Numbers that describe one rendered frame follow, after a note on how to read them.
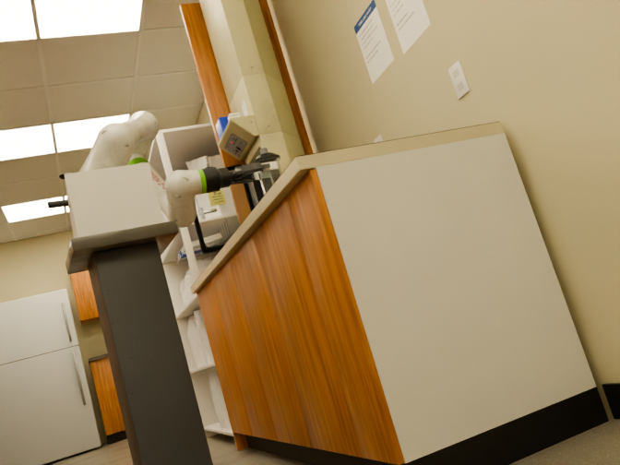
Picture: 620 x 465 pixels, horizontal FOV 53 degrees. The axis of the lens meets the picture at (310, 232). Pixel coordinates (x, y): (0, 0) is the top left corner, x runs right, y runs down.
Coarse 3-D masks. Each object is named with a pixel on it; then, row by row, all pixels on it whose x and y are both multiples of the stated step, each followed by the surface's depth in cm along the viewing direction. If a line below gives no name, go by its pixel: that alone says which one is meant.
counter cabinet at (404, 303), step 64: (320, 192) 166; (384, 192) 173; (448, 192) 180; (512, 192) 187; (256, 256) 229; (320, 256) 173; (384, 256) 167; (448, 256) 174; (512, 256) 181; (256, 320) 248; (320, 320) 183; (384, 320) 163; (448, 320) 169; (512, 320) 175; (256, 384) 269; (320, 384) 194; (384, 384) 158; (448, 384) 164; (512, 384) 170; (576, 384) 177; (256, 448) 322; (320, 448) 207; (384, 448) 160; (448, 448) 159; (512, 448) 165
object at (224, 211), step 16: (224, 192) 302; (240, 192) 304; (208, 208) 299; (224, 208) 301; (240, 208) 302; (208, 224) 297; (224, 224) 299; (240, 224) 300; (208, 240) 295; (224, 240) 297
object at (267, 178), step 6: (264, 162) 235; (258, 174) 237; (264, 174) 234; (270, 174) 234; (276, 174) 234; (264, 180) 234; (270, 180) 233; (276, 180) 234; (264, 186) 235; (270, 186) 233; (264, 192) 235
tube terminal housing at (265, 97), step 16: (240, 80) 290; (256, 80) 287; (272, 80) 296; (240, 96) 295; (256, 96) 285; (272, 96) 289; (240, 112) 300; (256, 112) 283; (272, 112) 286; (288, 112) 300; (272, 128) 284; (288, 128) 293; (256, 144) 287; (272, 144) 281; (288, 144) 286; (288, 160) 282
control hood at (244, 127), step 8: (232, 120) 278; (240, 120) 279; (248, 120) 281; (232, 128) 284; (240, 128) 280; (248, 128) 280; (256, 128) 281; (224, 136) 294; (240, 136) 286; (248, 136) 283; (256, 136) 281; (224, 144) 301; (248, 144) 290; (240, 160) 308
